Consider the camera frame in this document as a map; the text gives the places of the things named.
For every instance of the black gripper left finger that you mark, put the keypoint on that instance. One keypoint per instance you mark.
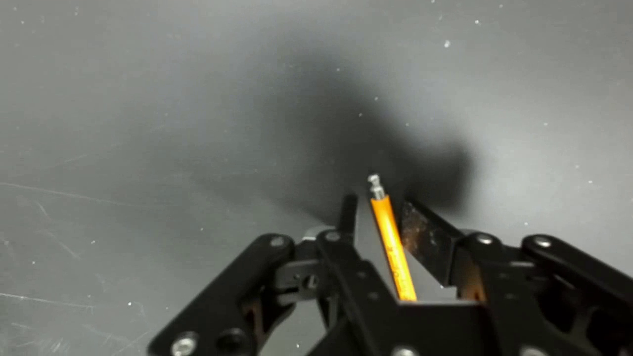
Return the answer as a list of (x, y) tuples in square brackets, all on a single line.
[(249, 298)]

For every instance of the orange handled hex wrench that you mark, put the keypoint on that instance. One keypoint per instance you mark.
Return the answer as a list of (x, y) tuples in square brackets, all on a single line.
[(388, 231)]

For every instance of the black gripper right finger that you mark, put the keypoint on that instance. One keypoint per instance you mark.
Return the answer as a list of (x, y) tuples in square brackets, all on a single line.
[(544, 296)]

